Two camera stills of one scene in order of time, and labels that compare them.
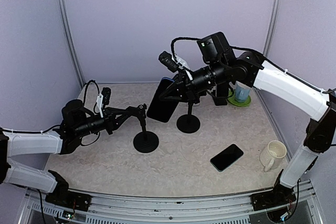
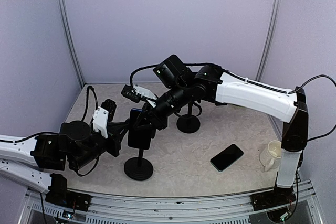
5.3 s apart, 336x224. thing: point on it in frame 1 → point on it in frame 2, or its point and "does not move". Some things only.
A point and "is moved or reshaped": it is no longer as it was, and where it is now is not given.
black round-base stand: (188, 123) does not move
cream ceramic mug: (271, 155) does not move
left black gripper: (109, 114) → (114, 129)
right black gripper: (186, 89) → (158, 119)
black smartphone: (226, 157) does not move
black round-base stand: (145, 141) → (138, 169)
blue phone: (159, 110) is moved or reshaped
